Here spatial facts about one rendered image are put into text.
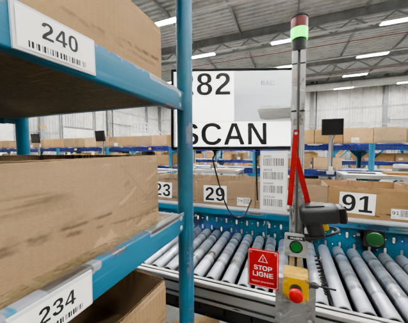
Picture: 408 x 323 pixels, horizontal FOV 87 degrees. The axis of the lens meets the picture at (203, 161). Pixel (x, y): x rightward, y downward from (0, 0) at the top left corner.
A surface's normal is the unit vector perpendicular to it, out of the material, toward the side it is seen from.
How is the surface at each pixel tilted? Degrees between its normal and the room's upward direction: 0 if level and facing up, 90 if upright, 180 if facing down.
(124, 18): 91
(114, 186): 90
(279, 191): 90
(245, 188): 90
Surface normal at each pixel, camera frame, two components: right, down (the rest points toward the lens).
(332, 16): -0.37, 0.05
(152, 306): 0.91, 0.02
